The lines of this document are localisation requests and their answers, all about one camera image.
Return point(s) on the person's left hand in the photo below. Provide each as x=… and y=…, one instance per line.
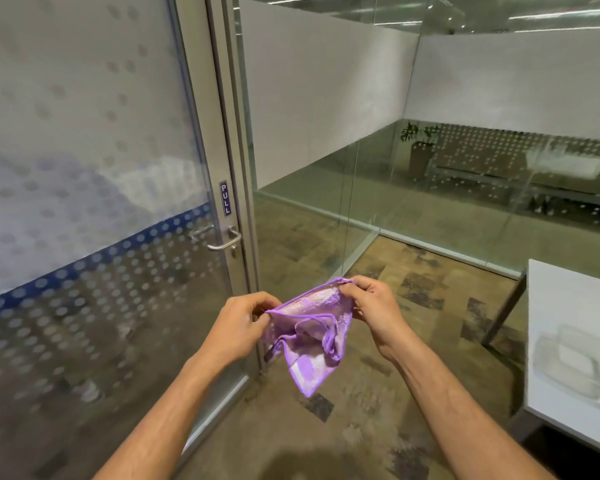
x=235, y=329

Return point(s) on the person's right hand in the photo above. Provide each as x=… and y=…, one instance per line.
x=380, y=309

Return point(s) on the person's right thumb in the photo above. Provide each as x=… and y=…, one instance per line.
x=354, y=300

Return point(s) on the person's left thumb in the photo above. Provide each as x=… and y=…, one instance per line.
x=262, y=326

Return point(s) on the purple microfibre cloth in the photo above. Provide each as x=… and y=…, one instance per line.
x=312, y=329

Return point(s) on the person's left forearm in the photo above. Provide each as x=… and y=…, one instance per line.
x=165, y=419

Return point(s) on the person's right forearm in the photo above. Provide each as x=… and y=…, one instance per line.
x=460, y=414

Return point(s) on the dark door sign plate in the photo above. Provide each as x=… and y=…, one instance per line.
x=225, y=198

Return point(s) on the potted green plant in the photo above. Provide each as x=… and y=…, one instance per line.
x=419, y=149

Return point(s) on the glass partition panel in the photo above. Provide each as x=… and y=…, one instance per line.
x=430, y=134

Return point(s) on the frosted glass door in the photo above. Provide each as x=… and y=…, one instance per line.
x=95, y=219

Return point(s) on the white table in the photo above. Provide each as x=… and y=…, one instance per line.
x=570, y=354

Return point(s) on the grey door frame post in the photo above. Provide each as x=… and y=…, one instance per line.
x=232, y=139

